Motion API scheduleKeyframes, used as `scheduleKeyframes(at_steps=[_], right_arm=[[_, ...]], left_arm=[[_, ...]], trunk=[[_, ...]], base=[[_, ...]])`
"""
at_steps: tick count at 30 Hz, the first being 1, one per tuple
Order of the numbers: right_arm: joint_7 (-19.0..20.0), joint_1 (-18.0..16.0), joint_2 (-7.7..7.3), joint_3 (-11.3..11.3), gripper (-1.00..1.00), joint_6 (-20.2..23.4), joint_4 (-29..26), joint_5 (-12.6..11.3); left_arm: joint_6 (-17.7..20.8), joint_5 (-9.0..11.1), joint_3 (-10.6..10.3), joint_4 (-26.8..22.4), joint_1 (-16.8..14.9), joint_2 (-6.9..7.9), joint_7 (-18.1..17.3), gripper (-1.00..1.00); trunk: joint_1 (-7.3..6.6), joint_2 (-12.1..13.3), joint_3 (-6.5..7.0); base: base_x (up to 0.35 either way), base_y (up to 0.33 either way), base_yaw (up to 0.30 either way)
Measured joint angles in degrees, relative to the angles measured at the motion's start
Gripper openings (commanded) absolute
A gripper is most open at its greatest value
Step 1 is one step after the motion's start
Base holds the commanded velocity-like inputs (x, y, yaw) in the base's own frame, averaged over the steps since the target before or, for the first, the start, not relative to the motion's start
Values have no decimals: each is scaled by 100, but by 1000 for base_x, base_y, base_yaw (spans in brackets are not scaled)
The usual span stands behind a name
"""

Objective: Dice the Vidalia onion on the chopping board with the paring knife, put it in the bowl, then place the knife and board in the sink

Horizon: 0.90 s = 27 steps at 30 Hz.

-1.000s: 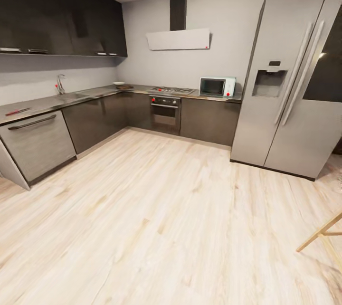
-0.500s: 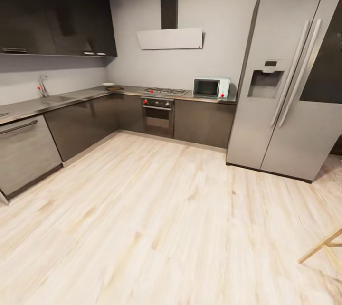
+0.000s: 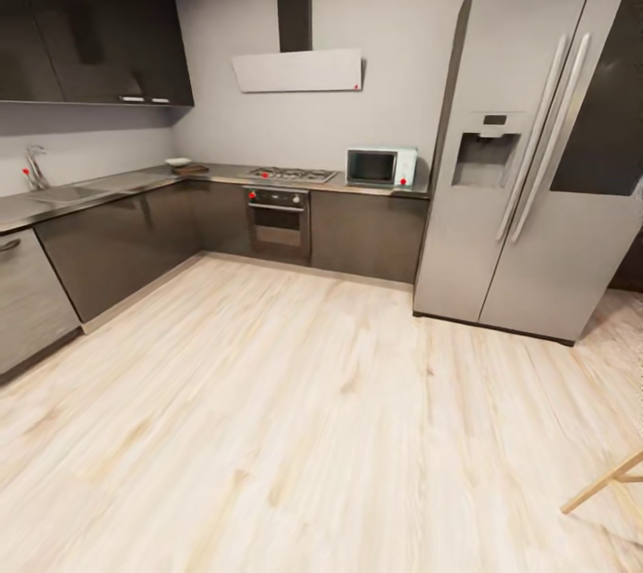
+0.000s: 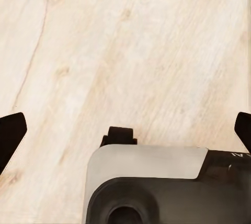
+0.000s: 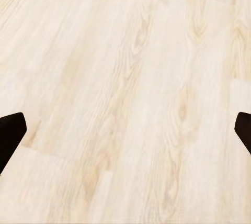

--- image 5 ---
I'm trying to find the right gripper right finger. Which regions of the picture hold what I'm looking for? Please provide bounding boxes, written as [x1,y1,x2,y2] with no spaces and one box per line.
[234,112,251,154]

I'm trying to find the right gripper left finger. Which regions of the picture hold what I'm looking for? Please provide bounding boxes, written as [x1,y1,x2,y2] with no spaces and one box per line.
[0,112,27,174]

